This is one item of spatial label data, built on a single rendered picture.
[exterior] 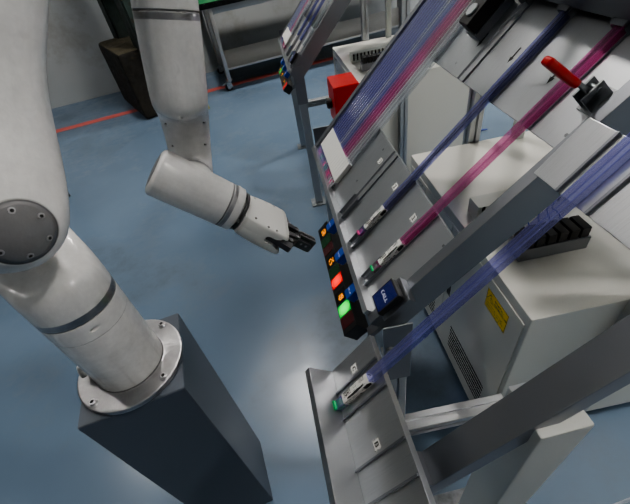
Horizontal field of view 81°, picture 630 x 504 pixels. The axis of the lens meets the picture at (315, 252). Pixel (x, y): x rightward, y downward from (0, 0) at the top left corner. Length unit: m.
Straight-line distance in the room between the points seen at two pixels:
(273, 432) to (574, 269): 1.01
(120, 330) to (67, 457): 1.09
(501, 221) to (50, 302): 0.63
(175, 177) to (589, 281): 0.84
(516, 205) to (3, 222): 0.61
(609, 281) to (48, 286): 1.00
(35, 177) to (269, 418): 1.12
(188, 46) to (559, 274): 0.83
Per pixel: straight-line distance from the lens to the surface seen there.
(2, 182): 0.49
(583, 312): 0.91
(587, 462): 1.45
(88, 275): 0.61
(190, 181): 0.66
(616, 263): 1.03
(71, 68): 5.41
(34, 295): 0.61
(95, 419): 0.77
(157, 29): 0.62
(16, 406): 1.99
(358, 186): 0.90
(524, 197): 0.59
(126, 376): 0.72
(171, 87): 0.62
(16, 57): 0.53
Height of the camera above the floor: 1.27
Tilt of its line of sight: 42 degrees down
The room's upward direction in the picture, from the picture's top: 11 degrees counter-clockwise
